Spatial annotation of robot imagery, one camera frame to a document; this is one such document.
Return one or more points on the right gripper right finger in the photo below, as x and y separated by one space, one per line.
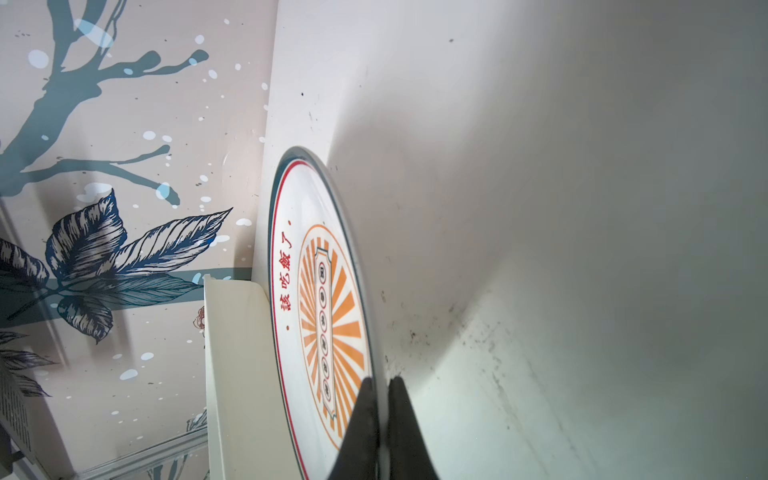
409 457

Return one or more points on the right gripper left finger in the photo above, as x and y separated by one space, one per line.
357 456

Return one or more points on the orange sunburst plate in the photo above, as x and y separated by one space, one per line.
323 341

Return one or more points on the white plastic bin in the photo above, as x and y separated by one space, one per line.
248 433

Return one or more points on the horizontal aluminium frame bar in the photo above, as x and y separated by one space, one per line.
165 460

